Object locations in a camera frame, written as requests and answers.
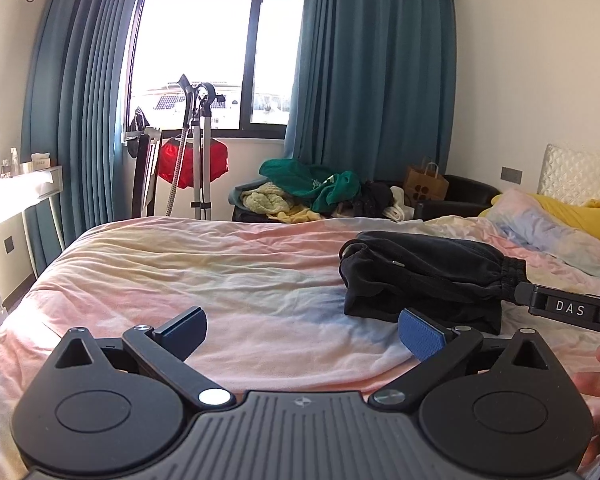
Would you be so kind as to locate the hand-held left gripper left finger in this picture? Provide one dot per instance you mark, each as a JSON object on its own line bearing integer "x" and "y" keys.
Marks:
{"x": 187, "y": 330}

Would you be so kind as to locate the white vanity table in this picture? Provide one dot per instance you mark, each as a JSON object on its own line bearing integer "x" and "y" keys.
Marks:
{"x": 10, "y": 210}

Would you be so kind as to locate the black pants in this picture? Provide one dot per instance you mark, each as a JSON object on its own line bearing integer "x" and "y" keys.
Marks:
{"x": 420, "y": 275}

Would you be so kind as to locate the person's right hand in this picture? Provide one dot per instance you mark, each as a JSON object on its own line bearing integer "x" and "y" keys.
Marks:
{"x": 590, "y": 390}

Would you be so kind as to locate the row of cosmetic bottles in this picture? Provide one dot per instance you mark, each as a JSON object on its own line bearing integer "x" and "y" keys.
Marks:
{"x": 7, "y": 165}

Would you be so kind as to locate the pale yellow cloth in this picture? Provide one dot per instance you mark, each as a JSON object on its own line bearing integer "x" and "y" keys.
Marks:
{"x": 295, "y": 216}

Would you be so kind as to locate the teal curtain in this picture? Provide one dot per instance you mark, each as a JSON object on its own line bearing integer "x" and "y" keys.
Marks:
{"x": 80, "y": 110}
{"x": 370, "y": 75}

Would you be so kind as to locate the garment steamer stand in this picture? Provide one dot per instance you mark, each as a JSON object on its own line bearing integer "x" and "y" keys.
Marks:
{"x": 200, "y": 160}

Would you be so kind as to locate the white quilted headboard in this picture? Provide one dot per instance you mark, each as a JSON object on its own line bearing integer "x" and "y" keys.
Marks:
{"x": 580, "y": 172}

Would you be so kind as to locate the pastel bed blanket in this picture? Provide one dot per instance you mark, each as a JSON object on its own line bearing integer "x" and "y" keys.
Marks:
{"x": 205, "y": 270}

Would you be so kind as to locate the brown paper bag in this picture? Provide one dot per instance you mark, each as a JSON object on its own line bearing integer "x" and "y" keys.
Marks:
{"x": 425, "y": 185}

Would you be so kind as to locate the dark clothes heap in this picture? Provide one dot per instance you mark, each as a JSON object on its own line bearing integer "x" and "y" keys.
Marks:
{"x": 375, "y": 197}

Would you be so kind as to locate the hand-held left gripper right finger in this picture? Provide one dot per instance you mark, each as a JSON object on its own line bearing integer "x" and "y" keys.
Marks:
{"x": 422, "y": 335}

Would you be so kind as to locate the red cloth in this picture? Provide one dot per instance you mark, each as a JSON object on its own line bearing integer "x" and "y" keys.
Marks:
{"x": 172, "y": 162}

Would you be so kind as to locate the black framed window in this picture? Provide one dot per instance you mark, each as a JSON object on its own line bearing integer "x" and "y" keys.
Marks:
{"x": 195, "y": 35}

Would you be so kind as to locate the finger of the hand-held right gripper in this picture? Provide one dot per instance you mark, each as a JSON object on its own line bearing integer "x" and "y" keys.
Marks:
{"x": 517, "y": 293}

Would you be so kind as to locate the grey wall socket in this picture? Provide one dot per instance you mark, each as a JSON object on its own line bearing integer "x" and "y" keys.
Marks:
{"x": 511, "y": 174}

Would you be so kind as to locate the cream knit sweater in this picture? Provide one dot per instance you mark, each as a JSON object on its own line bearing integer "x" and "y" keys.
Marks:
{"x": 265, "y": 200}

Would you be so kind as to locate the white tissue box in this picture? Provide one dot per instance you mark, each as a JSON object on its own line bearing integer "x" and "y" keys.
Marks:
{"x": 41, "y": 161}

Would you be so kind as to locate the white cloth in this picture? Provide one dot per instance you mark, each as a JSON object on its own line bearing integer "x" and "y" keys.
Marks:
{"x": 399, "y": 205}

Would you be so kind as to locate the yellow pillow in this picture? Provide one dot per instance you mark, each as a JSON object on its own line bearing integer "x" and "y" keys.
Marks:
{"x": 580, "y": 217}

